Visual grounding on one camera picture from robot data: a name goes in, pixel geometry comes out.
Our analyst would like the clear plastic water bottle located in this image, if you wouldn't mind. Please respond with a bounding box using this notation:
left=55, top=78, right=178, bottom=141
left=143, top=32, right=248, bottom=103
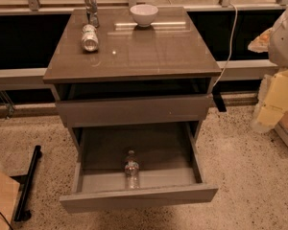
left=124, top=150, right=140, bottom=189

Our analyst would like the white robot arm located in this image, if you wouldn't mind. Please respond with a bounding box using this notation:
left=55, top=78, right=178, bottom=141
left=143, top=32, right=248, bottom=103
left=248, top=7, right=288, bottom=133

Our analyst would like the grey drawer cabinet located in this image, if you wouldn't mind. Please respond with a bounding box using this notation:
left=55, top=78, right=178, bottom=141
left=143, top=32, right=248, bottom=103
left=43, top=7, right=221, bottom=145

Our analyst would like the grey top drawer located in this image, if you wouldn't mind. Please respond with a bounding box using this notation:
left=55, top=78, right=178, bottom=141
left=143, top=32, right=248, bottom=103
left=56, top=95, right=212, bottom=127

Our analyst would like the open middle drawer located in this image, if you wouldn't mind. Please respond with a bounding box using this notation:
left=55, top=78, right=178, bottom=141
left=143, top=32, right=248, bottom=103
left=60, top=123, right=217, bottom=213

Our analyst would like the silver can lying down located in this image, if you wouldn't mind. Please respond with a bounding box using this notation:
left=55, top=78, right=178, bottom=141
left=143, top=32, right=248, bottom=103
left=81, top=24, right=99, bottom=52

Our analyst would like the white ceramic bowl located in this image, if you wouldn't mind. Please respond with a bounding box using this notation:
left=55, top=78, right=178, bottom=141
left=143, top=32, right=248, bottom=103
left=130, top=4, right=158, bottom=27

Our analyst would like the clear glass tumbler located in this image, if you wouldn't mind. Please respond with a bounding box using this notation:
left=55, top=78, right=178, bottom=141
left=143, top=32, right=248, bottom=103
left=84, top=0, right=100, bottom=28

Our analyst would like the black metal bar stand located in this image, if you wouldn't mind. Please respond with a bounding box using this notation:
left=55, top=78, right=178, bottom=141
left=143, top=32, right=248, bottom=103
left=13, top=145, right=42, bottom=222

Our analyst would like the brown cardboard box left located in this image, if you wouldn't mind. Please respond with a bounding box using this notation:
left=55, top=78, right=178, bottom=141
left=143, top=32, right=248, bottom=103
left=0, top=172, right=20, bottom=230

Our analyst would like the white cable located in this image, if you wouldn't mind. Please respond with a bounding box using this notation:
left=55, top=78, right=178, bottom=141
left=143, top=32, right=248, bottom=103
left=211, top=3, right=239, bottom=88

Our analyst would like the metal railing frame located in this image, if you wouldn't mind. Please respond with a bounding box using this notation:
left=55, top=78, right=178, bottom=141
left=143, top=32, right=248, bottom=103
left=0, top=0, right=288, bottom=92

